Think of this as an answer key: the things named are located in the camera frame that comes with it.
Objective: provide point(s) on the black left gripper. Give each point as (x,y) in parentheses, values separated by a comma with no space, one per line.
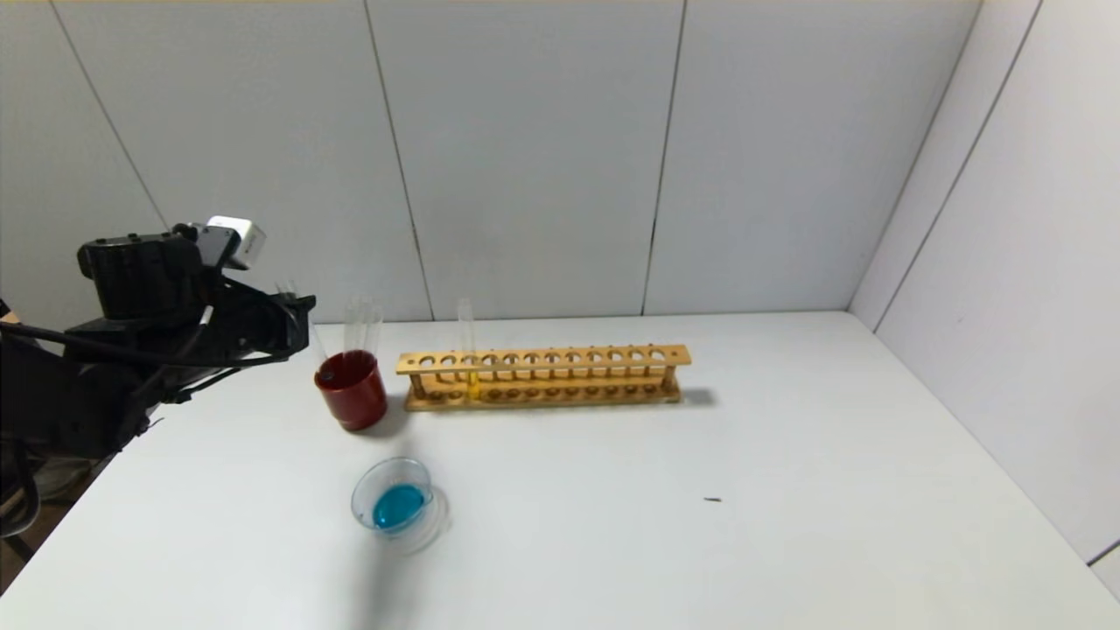
(298,325)

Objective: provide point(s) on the test tube with blue pigment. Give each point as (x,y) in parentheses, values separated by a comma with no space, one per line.
(321,360)

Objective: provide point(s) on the test tube with yellow pigment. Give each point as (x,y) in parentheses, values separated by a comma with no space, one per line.
(472,385)

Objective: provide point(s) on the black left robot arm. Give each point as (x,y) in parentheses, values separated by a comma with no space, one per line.
(70,402)

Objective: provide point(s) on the wooden test tube rack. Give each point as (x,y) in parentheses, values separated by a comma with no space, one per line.
(542,357)

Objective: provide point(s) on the dark red cup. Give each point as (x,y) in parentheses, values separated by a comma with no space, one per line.
(354,398)

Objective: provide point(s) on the clear glass dish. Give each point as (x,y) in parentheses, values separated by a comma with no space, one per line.
(398,512)

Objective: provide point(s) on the grey worn shoe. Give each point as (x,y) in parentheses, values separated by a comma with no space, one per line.
(66,479)

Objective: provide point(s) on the person in dark clothing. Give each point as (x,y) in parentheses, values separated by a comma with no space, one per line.
(7,315)

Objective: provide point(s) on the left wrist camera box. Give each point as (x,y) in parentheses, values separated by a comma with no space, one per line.
(238,238)

